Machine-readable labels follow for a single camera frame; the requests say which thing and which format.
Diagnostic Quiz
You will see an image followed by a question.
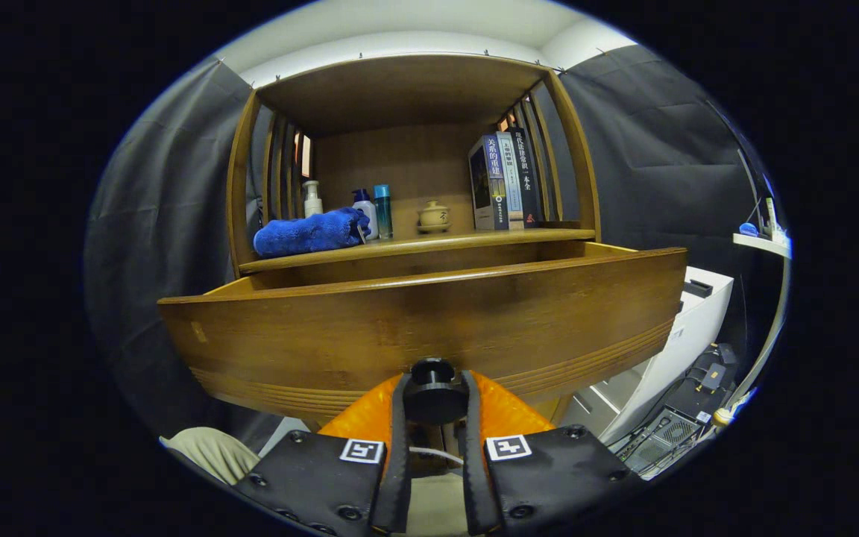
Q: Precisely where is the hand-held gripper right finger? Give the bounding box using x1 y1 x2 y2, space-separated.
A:
459 369 649 536

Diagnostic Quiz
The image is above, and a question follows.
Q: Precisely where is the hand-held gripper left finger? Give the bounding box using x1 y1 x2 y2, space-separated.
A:
233 371 413 536

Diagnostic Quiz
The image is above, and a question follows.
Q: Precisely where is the wooden drawer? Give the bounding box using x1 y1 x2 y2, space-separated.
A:
157 240 689 430

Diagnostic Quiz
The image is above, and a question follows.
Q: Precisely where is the wooden countertop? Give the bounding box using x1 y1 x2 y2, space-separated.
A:
239 221 597 274

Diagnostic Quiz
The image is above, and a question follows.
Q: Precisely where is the white box cabinet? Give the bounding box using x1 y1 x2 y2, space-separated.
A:
560 266 734 445

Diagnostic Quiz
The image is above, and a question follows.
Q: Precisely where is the black computer tower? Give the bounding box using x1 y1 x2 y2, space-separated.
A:
616 343 740 478

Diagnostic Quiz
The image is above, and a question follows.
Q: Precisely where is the blue towel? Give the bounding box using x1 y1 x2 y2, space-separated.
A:
254 207 372 259

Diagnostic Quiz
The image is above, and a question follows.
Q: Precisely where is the beige lidded teacup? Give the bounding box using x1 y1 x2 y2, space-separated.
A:
417 199 452 233

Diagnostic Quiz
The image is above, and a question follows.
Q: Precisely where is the teal bottle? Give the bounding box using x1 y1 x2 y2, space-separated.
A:
373 184 394 240

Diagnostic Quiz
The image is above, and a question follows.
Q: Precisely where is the white blue-capped lotion bottle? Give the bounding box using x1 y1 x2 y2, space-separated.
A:
351 188 380 241

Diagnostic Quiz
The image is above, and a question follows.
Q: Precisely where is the blue spine book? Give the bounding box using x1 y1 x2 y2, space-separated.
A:
468 134 511 231

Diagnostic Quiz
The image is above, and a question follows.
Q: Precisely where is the white spine book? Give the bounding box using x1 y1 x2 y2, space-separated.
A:
495 131 526 230

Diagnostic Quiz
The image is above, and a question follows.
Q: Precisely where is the black spine book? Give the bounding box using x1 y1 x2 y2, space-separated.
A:
508 126 546 228

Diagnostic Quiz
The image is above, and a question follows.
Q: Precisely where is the white desk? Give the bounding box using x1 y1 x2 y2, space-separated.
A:
713 231 793 426

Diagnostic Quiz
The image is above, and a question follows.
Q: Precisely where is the wooden cabinet frame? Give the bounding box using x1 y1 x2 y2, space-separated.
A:
225 54 602 278

